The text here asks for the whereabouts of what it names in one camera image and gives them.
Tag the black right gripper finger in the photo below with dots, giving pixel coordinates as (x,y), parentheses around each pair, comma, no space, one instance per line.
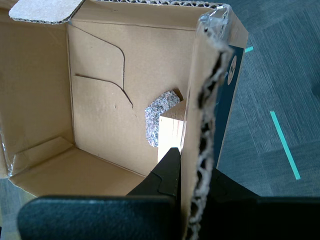
(262,220)
(100,217)

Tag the cardboard box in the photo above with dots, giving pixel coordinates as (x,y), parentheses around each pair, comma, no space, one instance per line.
(100,112)

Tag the light wooden block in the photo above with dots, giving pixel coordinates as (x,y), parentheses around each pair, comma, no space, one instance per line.
(170,135)

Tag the pinkish granite rock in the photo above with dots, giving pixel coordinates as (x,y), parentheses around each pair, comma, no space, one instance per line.
(155,120)

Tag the long teal floor tape strip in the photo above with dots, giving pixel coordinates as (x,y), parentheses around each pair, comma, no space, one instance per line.
(285,145)

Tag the short teal floor tape strip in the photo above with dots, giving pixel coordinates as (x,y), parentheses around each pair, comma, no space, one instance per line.
(249,49)

